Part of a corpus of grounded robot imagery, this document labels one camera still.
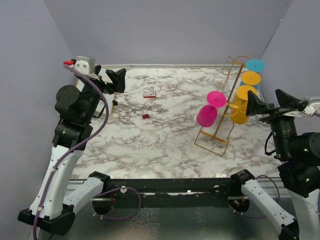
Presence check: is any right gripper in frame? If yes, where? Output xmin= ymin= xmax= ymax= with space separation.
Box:
xmin=245 ymin=87 xmax=301 ymax=157

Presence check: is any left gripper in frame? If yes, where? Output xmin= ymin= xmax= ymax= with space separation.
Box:
xmin=81 ymin=64 xmax=126 ymax=122

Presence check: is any gold wire glass rack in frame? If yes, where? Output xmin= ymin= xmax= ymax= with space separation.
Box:
xmin=194 ymin=55 xmax=251 ymax=157

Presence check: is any clear wine glass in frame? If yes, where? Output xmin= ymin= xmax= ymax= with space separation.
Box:
xmin=212 ymin=77 xmax=230 ymax=92

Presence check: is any pink plastic wine glass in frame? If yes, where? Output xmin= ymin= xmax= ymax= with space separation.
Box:
xmin=196 ymin=91 xmax=227 ymax=128

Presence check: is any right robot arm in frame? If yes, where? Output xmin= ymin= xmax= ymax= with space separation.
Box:
xmin=229 ymin=89 xmax=320 ymax=240

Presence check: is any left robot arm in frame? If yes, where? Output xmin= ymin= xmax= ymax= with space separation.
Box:
xmin=18 ymin=64 xmax=127 ymax=240

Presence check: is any rear yellow wine glass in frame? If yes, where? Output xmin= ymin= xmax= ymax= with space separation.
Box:
xmin=241 ymin=71 xmax=261 ymax=86

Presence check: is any yellow wine glass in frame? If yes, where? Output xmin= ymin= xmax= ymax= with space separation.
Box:
xmin=241 ymin=71 xmax=261 ymax=86
xmin=230 ymin=85 xmax=257 ymax=125

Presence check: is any front yellow wine glass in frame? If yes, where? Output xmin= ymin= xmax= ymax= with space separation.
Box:
xmin=230 ymin=85 xmax=257 ymax=125

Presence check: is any blue plastic wine glass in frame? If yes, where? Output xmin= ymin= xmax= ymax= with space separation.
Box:
xmin=239 ymin=58 xmax=266 ymax=88

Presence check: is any small red white box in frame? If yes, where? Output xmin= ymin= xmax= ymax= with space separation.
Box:
xmin=143 ymin=91 xmax=157 ymax=99

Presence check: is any small red cylinder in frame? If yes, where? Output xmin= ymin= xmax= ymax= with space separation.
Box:
xmin=142 ymin=114 xmax=150 ymax=119

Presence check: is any black base crossbar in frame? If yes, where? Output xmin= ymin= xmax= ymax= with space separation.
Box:
xmin=92 ymin=178 xmax=242 ymax=213

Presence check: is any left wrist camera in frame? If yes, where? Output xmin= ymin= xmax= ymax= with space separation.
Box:
xmin=73 ymin=56 xmax=96 ymax=76

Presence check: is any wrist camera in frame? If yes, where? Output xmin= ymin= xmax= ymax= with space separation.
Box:
xmin=73 ymin=56 xmax=96 ymax=76
xmin=302 ymin=95 xmax=320 ymax=117

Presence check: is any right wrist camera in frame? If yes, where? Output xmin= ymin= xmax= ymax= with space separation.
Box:
xmin=302 ymin=95 xmax=320 ymax=117

